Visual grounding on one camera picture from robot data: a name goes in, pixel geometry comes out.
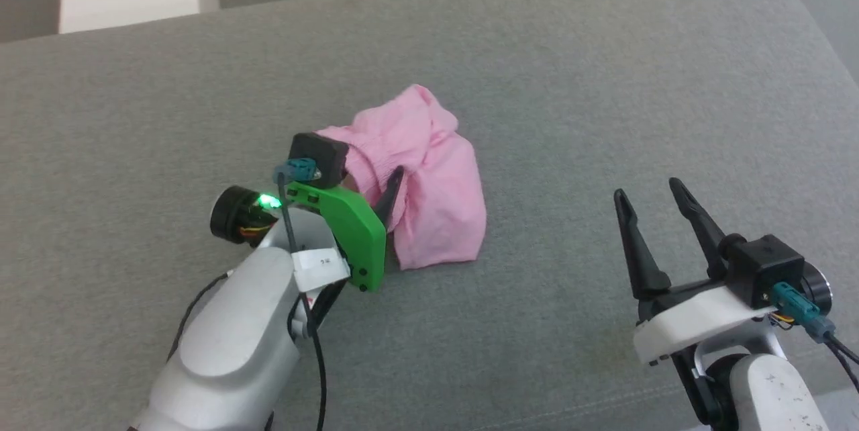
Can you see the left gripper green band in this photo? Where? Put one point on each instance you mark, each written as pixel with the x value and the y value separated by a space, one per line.
pixel 352 229

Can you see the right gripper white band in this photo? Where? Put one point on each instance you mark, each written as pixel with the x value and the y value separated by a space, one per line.
pixel 698 317

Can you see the pink garment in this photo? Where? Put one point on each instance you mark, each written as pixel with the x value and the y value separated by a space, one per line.
pixel 443 176

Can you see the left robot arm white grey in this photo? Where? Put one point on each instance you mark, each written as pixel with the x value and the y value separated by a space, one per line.
pixel 235 337

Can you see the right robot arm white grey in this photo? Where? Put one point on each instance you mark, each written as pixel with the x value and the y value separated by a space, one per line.
pixel 765 391

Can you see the grey fabric sofa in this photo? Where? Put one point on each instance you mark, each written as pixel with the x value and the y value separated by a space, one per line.
pixel 604 115

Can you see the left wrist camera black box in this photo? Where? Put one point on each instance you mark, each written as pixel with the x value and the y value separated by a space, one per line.
pixel 319 152

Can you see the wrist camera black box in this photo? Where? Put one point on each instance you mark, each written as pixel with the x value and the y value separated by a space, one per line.
pixel 319 152
pixel 765 270

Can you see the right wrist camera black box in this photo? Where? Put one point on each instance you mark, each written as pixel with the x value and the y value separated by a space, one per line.
pixel 765 270

